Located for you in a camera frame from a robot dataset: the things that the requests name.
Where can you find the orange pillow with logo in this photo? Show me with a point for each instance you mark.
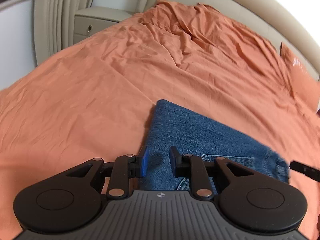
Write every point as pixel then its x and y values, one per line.
pixel 303 85

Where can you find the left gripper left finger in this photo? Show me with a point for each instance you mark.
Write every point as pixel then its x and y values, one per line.
pixel 73 198

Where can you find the beige upholstered headboard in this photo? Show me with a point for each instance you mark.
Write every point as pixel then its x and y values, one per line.
pixel 267 18

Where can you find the beige curtain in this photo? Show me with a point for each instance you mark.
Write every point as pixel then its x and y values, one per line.
pixel 54 25

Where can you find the beige left nightstand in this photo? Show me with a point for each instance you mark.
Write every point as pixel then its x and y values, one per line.
pixel 95 19

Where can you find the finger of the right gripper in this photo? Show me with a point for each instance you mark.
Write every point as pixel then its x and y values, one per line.
pixel 308 171

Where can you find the blue denim jeans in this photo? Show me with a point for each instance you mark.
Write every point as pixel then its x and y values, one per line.
pixel 192 133

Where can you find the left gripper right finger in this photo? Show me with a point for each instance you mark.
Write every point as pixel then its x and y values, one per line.
pixel 248 199

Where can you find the orange duvet cover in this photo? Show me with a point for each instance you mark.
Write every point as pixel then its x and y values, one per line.
pixel 96 98

